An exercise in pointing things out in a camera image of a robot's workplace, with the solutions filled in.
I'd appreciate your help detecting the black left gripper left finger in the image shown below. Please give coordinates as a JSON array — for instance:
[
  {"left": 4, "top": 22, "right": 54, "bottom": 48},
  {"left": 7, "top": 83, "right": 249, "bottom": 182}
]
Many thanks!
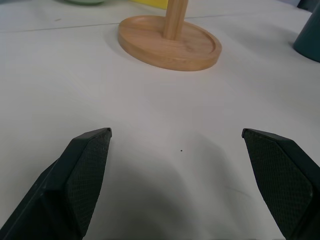
[{"left": 0, "top": 127, "right": 113, "bottom": 240}]

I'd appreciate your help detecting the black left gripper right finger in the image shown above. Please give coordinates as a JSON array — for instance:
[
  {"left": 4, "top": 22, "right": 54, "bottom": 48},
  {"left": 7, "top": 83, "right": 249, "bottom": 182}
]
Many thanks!
[{"left": 241, "top": 128, "right": 320, "bottom": 240}]

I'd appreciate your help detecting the dark teal cup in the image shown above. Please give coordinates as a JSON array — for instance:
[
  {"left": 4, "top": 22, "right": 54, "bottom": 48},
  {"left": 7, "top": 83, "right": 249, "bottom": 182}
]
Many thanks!
[{"left": 292, "top": 2, "right": 320, "bottom": 63}]

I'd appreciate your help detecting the wooden stand with round base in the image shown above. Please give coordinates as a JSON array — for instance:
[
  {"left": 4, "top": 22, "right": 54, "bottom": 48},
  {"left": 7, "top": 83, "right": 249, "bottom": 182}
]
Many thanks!
[{"left": 117, "top": 0, "right": 223, "bottom": 72}]

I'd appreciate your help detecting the light green bowl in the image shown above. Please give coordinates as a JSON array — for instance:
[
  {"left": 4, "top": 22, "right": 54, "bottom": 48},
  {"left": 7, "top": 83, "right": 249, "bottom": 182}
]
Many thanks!
[{"left": 62, "top": 0, "right": 106, "bottom": 7}]

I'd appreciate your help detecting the yellow box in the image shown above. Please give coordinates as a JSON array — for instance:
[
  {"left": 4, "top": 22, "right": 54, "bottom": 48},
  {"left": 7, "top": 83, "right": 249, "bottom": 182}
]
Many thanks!
[{"left": 128, "top": 0, "right": 170, "bottom": 10}]

